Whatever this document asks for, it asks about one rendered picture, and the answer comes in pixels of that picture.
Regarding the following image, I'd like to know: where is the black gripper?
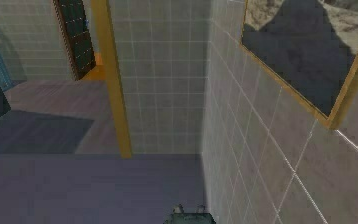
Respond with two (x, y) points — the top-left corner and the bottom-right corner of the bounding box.
(162, 203), (189, 224)

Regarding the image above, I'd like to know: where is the dark brown room door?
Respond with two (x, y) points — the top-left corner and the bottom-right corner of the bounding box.
(52, 0), (97, 82)

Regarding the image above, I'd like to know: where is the yellow wooden door frame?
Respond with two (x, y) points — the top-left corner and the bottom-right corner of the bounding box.
(90, 0), (133, 159)

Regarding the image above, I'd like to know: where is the gold framed wall picture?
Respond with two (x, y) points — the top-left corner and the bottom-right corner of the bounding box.
(239, 0), (358, 130)

